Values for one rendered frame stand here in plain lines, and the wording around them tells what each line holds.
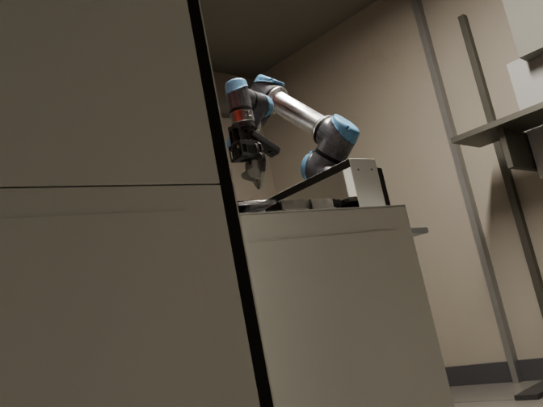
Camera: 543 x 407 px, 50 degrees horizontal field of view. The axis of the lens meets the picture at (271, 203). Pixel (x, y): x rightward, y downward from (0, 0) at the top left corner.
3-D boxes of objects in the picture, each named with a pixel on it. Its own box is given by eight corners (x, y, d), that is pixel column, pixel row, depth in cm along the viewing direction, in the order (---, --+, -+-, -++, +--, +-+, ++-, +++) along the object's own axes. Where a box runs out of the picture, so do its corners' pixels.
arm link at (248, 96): (253, 80, 193) (236, 73, 186) (258, 111, 190) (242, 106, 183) (234, 89, 197) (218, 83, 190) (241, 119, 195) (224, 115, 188)
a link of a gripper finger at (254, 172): (247, 189, 182) (242, 161, 184) (263, 189, 185) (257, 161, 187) (252, 186, 179) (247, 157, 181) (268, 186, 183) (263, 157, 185)
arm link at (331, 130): (350, 168, 213) (257, 108, 246) (369, 131, 210) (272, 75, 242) (331, 162, 204) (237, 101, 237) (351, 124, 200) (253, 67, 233)
